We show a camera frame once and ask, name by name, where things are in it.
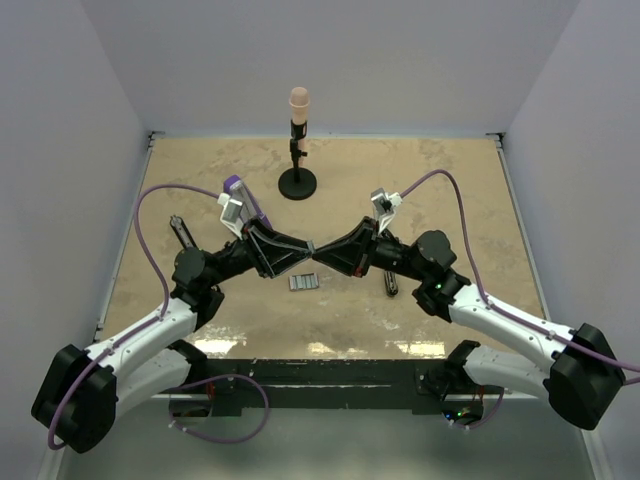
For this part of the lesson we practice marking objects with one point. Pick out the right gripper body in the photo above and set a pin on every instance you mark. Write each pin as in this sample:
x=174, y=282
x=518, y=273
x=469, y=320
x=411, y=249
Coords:
x=391, y=255

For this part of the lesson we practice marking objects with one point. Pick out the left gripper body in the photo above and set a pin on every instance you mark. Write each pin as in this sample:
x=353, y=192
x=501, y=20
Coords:
x=234, y=260

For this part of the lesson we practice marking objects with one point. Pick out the grey black stapler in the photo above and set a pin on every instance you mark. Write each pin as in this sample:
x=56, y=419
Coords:
x=391, y=284

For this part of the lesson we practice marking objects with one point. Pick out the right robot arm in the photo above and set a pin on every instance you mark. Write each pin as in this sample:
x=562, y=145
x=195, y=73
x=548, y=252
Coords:
x=575, y=370

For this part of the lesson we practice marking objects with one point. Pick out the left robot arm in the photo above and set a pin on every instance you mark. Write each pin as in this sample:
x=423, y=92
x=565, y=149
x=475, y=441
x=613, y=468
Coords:
x=83, y=388

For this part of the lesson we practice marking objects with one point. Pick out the microphone on black stand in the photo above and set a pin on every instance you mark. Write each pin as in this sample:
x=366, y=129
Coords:
x=298, y=183

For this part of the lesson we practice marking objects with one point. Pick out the purple metronome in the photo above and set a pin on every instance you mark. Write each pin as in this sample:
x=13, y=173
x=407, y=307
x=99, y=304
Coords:
x=236, y=188

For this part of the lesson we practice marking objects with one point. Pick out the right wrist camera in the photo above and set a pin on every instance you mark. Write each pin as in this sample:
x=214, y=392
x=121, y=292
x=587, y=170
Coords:
x=385, y=205

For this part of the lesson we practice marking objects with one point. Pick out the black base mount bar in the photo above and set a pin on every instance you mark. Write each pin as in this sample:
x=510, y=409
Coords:
x=422, y=387

